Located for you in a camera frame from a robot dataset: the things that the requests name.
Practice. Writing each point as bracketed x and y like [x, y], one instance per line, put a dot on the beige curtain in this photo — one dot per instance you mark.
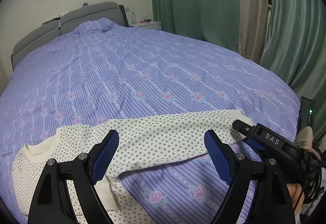
[252, 28]

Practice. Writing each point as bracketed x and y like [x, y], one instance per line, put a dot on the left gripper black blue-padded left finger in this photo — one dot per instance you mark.
[51, 201]

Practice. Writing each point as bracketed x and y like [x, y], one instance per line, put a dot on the green curtain at right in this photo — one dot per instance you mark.
[295, 51]

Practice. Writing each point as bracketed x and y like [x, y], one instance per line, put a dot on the white bedside table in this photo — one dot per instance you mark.
[151, 25]

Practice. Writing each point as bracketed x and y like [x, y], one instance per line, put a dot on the purple floral bed cover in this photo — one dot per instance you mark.
[103, 71]

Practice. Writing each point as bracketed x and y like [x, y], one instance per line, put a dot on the person's right hand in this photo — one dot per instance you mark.
[297, 197]

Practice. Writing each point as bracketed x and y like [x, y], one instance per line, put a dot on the black box with green light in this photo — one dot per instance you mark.
[306, 114]

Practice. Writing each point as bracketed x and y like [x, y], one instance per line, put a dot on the grey upholstered headboard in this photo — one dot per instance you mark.
[65, 24]

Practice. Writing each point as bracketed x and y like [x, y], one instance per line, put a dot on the clear plastic bottle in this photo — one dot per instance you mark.
[133, 19]

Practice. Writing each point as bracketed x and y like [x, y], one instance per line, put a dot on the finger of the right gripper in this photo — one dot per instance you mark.
[246, 129]
[254, 145]

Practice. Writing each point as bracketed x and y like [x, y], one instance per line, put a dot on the cream polka dot shirt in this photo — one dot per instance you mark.
[160, 173]

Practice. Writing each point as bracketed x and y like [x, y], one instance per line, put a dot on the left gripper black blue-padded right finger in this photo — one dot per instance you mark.
[271, 202]

